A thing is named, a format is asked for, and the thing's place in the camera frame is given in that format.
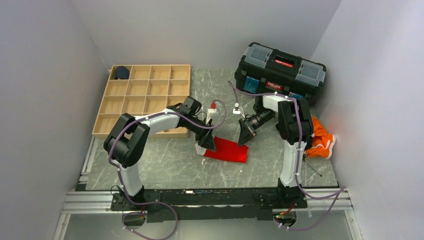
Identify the black toolbox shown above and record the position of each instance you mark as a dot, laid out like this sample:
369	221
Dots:
263	69

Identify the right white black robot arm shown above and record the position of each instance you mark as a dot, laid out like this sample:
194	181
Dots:
295	127

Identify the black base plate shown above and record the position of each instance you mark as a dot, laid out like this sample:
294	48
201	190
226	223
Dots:
260	203

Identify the orange garment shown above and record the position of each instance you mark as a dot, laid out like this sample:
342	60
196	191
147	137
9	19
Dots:
322	142

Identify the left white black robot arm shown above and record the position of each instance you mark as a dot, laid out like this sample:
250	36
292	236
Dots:
126	142

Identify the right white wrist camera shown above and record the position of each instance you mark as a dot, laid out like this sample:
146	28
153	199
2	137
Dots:
237	110

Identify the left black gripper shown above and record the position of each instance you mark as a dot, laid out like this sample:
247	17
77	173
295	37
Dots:
205	138

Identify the red white underwear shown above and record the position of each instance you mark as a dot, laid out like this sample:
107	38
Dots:
226	150

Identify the wooden compartment tray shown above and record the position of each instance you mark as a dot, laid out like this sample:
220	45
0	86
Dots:
149	89

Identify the yellow black screwdriver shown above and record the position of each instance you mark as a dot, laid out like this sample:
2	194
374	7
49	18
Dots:
315	169

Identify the dark blue rolled garment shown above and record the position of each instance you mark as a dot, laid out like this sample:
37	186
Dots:
121	73

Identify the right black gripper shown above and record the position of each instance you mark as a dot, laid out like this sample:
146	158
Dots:
246	134

